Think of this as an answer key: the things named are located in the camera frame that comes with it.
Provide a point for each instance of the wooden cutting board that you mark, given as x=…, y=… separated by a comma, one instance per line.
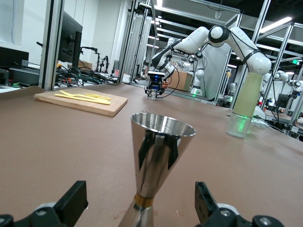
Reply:
x=118, y=104

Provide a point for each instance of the yellow plastic knife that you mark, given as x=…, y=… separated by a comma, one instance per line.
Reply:
x=82, y=98

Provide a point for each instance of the yellow plastic fork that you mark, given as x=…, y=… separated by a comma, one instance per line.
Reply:
x=71, y=93

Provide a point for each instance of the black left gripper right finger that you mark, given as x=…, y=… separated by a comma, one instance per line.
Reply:
x=203, y=205

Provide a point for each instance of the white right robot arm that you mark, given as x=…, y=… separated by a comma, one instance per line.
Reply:
x=196, y=37

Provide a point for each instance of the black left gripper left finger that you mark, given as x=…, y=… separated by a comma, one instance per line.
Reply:
x=73, y=201

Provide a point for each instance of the small clear glass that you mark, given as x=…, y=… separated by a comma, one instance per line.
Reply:
x=153, y=96

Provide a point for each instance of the black computer monitor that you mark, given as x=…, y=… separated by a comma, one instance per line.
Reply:
x=71, y=40

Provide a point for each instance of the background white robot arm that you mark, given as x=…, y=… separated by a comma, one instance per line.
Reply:
x=197, y=71
x=281, y=75

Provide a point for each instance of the green sleeved glass bottle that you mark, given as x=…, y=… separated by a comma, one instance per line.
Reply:
x=246, y=99

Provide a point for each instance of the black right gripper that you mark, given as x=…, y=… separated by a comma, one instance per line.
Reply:
x=155, y=82

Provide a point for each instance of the aluminium frame post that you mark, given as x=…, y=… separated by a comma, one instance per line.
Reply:
x=50, y=47

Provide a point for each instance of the white right wrist adapter plate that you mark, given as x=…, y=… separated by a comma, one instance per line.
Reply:
x=156, y=73

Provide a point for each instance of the cardboard box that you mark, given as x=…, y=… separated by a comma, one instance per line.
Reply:
x=182, y=81

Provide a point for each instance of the steel double jigger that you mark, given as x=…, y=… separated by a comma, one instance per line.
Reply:
x=154, y=153

